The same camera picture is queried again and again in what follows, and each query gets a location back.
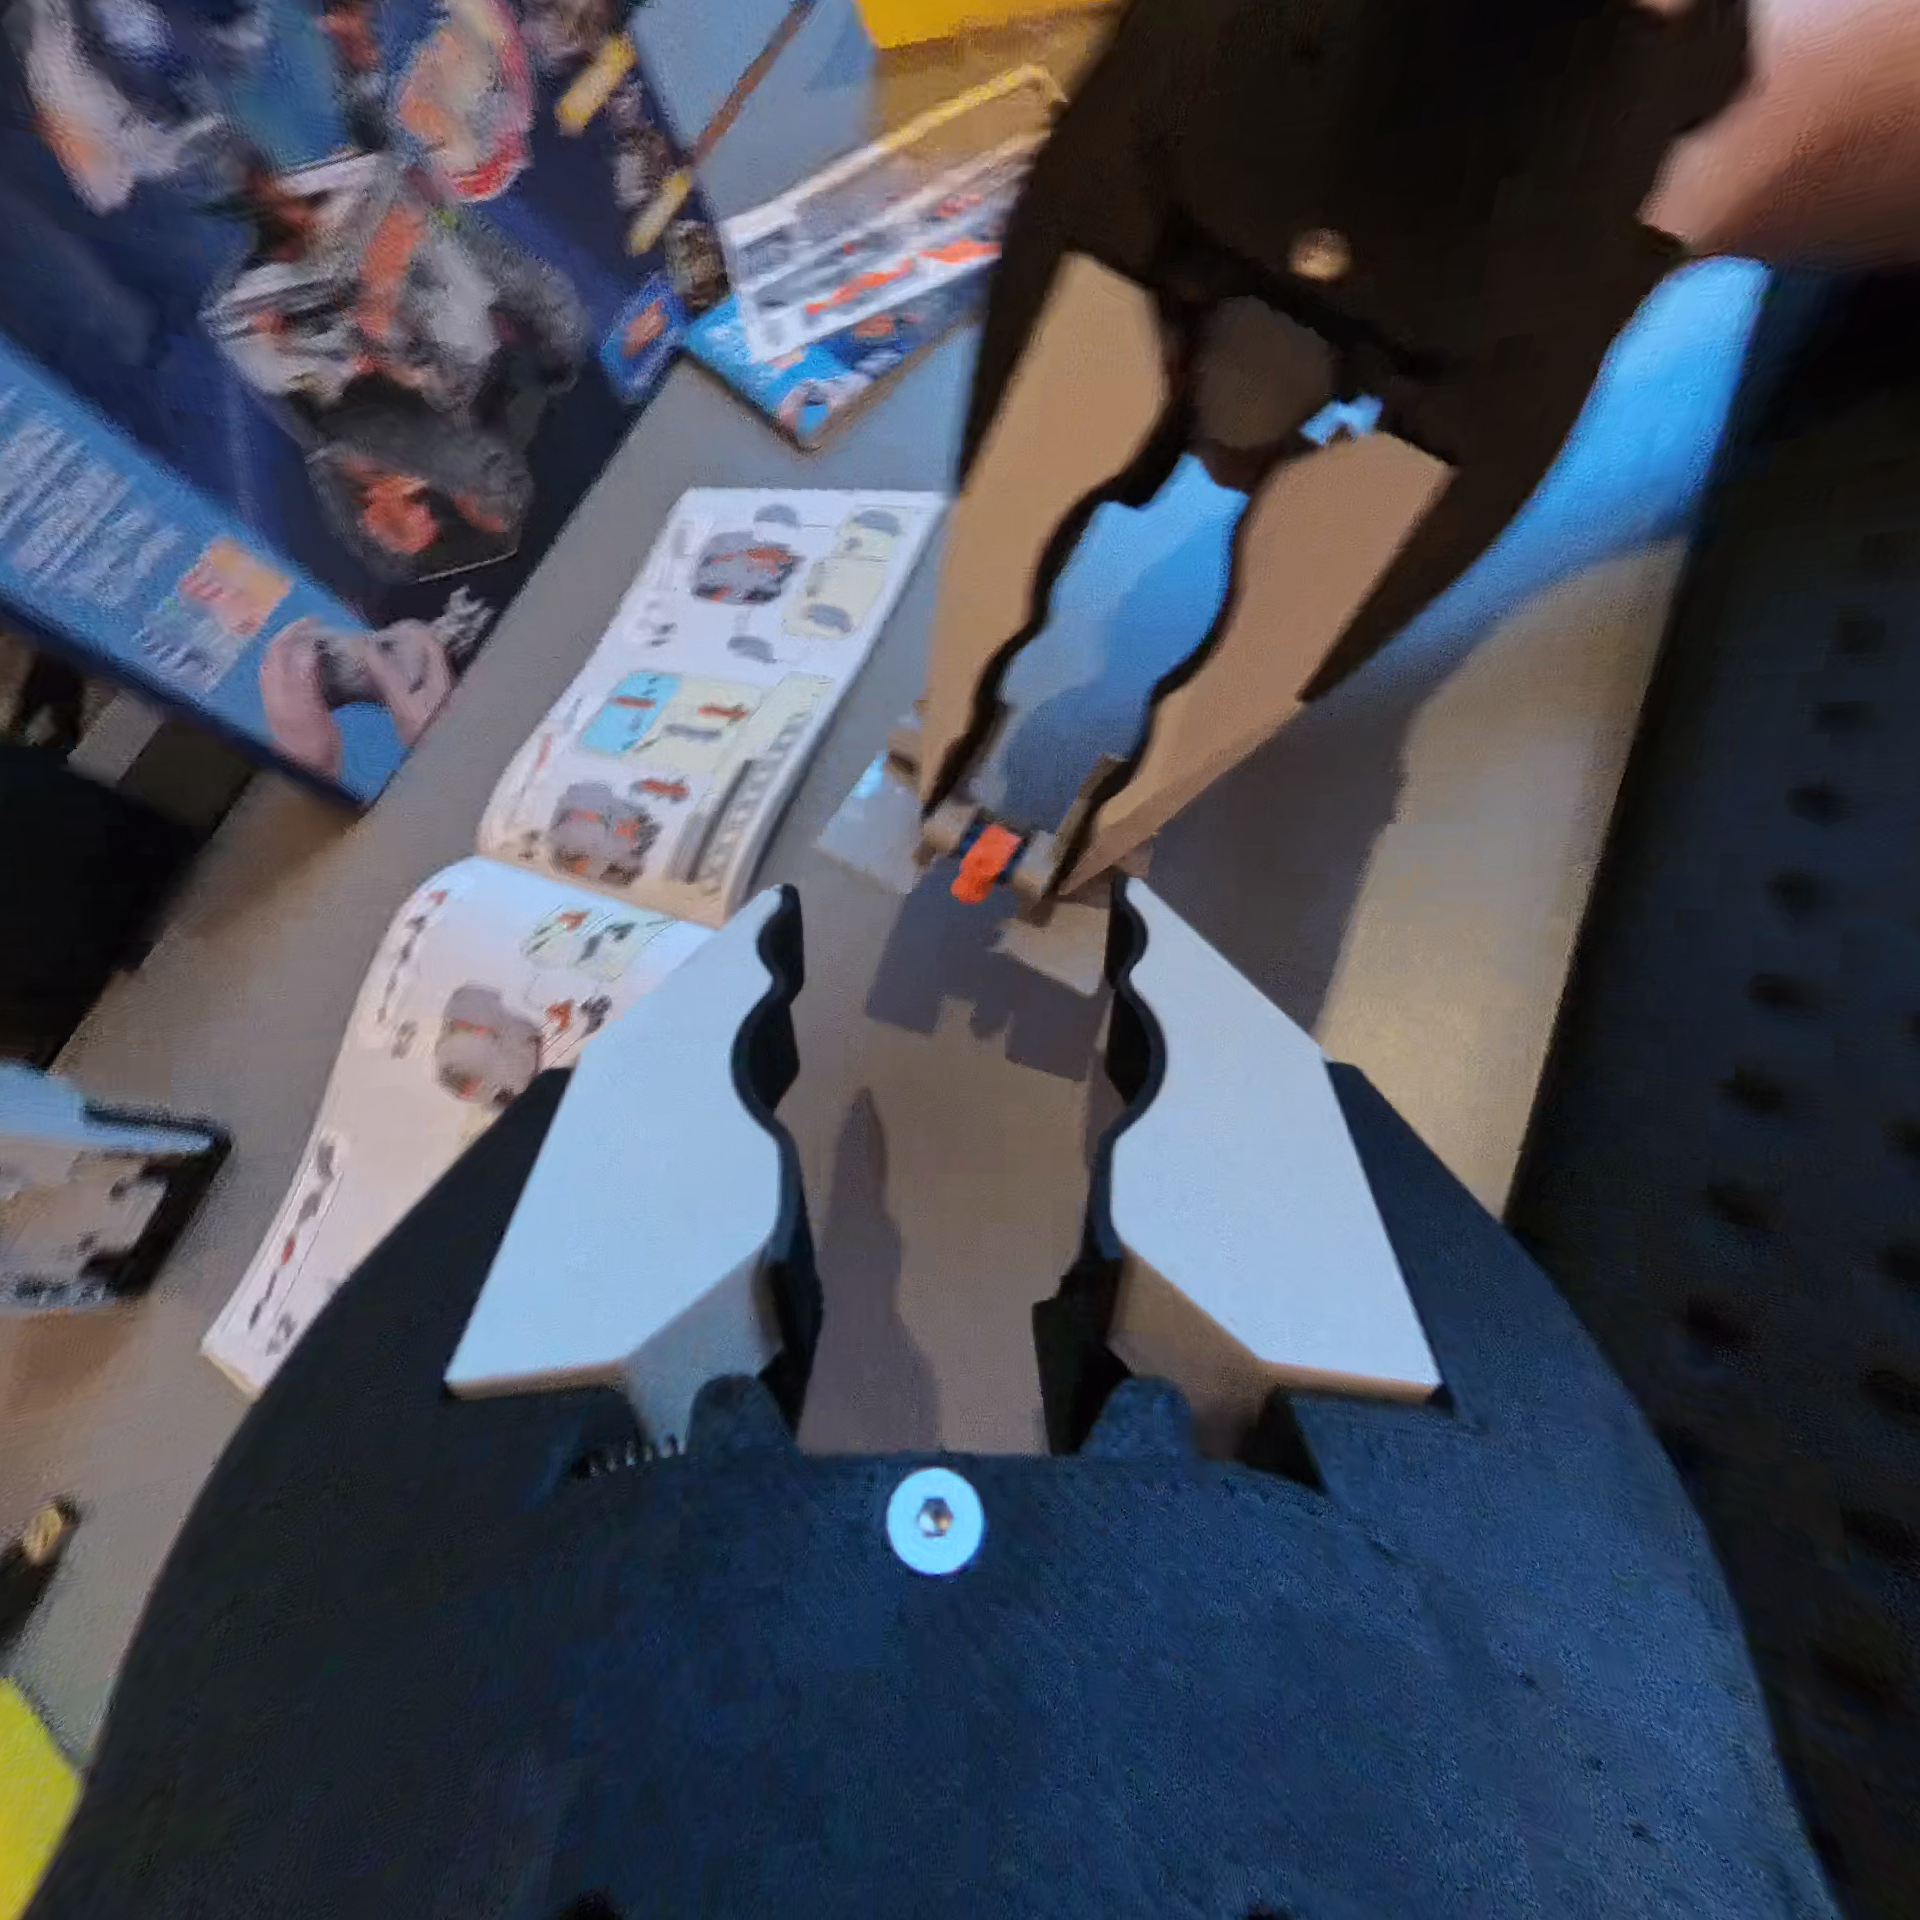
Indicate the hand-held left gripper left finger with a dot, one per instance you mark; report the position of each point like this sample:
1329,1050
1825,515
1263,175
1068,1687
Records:
645,1202

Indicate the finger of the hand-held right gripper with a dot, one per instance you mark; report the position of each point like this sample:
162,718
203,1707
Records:
1319,571
1049,451

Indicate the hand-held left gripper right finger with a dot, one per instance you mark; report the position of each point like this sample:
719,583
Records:
1259,1202

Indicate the grey motor block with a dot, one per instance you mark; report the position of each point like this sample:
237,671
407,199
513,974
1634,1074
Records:
879,826

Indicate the orange blue connector assembly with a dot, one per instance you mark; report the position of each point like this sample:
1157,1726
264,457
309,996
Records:
984,862

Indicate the grey desk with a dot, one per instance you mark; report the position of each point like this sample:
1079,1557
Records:
1424,841

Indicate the person's right hand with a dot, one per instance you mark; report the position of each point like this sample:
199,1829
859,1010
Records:
1815,137

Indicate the blue cover booklet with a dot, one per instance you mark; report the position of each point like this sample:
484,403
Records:
809,383

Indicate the yellow plastic bin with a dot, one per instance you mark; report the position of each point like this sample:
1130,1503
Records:
991,19
31,1801

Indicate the open instruction booklet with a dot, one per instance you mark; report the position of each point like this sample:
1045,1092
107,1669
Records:
675,722

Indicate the robot kit box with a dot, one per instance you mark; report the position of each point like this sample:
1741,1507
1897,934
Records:
376,301

